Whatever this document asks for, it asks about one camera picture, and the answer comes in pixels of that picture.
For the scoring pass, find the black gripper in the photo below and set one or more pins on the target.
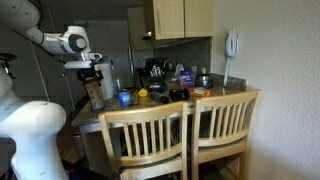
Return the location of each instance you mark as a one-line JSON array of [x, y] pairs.
[[87, 73]]

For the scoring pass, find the brown cacao nibs sachet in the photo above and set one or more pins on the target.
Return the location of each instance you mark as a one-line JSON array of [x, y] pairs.
[[94, 96]]

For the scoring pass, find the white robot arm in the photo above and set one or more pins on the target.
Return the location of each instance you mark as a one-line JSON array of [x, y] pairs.
[[31, 133]]

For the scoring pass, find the dark bowl with packet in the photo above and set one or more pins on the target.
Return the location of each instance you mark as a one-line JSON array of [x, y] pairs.
[[157, 89]]

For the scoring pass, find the black bowl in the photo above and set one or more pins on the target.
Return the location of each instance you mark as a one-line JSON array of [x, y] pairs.
[[179, 94]]

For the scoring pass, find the white paper towel roll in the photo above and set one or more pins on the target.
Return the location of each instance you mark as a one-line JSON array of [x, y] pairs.
[[107, 81]]

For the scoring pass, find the clear drinking glass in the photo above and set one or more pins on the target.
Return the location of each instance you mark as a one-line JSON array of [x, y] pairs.
[[117, 86]]

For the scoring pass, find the blue tin can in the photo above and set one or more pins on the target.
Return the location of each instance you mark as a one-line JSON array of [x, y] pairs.
[[124, 99]]

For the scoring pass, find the small brown bottle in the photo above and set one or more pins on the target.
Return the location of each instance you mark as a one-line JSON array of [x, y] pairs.
[[135, 97]]

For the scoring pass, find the yellow round fruit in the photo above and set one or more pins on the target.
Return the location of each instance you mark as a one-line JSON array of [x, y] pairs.
[[143, 93]]

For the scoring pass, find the wooden slat-back chair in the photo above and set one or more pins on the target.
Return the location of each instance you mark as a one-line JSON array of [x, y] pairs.
[[146, 113], [226, 100]]

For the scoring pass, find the black knife block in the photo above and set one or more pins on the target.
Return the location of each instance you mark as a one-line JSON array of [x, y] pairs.
[[156, 76]]

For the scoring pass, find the white and orange packet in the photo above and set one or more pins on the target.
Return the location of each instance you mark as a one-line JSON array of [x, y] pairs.
[[156, 86]]

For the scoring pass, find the black cylindrical bottle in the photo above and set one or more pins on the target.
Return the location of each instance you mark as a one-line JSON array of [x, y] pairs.
[[160, 97]]

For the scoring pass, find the chrome kitchen faucet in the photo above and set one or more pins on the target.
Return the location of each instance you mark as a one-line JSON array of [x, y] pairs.
[[169, 61]]

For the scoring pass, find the white plate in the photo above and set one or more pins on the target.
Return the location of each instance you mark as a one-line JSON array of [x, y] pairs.
[[179, 69]]

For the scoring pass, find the blue-lidded nut jar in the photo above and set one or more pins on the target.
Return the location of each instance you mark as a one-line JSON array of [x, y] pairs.
[[187, 79]]

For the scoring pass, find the orange food package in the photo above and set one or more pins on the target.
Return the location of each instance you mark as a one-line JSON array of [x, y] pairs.
[[201, 92]]

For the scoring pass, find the steel and black cup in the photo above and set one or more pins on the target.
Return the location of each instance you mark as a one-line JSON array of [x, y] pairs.
[[203, 81]]

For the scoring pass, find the black camera stand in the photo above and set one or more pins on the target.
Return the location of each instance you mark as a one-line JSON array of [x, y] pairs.
[[6, 65]]

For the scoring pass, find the wooden wall cabinet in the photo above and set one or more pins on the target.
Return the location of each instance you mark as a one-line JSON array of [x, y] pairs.
[[181, 18]]

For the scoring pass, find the white wall phone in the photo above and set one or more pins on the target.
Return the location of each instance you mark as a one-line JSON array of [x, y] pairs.
[[231, 42]]

